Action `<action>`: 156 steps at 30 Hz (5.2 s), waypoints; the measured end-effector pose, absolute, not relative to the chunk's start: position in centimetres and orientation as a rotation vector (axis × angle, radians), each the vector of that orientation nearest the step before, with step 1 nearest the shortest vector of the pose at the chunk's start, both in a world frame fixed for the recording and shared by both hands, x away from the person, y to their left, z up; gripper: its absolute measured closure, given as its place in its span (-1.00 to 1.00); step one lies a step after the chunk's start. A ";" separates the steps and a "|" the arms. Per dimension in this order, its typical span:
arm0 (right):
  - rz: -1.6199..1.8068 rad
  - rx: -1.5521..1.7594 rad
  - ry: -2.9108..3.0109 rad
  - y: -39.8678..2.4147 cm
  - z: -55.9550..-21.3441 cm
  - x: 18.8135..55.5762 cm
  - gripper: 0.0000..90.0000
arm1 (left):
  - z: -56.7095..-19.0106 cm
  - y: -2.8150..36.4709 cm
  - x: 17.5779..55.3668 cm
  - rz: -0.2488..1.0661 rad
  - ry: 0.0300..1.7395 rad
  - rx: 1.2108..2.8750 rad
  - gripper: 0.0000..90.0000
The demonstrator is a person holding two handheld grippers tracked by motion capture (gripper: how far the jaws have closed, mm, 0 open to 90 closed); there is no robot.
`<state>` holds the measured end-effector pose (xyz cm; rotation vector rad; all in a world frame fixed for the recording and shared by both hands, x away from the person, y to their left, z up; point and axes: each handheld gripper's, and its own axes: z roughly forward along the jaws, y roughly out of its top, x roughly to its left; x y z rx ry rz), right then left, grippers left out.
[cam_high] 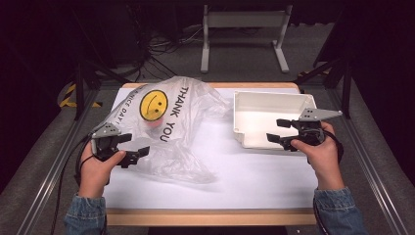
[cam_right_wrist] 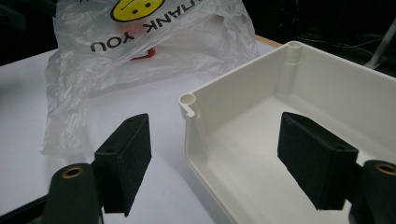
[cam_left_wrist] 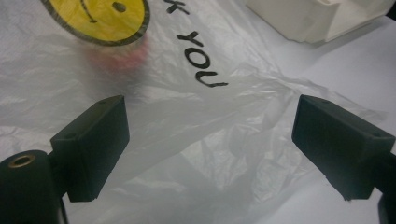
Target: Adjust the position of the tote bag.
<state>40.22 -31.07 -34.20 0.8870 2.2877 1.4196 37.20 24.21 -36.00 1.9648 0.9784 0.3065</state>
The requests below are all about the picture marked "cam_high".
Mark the clear smiley plastic bag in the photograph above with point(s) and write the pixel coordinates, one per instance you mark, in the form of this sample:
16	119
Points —
186	130

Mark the white plastic bin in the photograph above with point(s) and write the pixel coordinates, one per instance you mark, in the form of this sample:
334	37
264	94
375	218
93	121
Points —
261	120

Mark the person's right hand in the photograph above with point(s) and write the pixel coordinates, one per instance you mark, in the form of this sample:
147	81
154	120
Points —
323	160

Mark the white paper sheet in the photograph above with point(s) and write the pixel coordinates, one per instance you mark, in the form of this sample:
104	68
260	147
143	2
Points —
212	182

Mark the white metal stand frame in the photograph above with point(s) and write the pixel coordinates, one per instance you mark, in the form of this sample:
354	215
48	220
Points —
244	19

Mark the black tripod stand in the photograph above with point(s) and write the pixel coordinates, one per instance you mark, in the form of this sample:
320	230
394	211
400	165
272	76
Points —
346	88
79	88

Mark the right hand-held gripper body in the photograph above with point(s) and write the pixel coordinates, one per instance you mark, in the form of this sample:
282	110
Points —
311	129

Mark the red round patterned object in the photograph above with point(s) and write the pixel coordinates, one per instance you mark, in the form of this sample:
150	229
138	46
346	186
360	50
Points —
154	124

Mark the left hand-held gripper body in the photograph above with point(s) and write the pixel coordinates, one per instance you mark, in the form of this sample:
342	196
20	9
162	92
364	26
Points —
105	130

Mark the aluminium rail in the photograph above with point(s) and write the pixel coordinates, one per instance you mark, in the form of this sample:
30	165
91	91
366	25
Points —
55	166
368	169

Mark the person's left hand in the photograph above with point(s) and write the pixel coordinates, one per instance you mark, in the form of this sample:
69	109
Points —
94	176

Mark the yellow black hazard tape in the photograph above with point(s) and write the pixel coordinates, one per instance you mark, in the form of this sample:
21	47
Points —
67	103

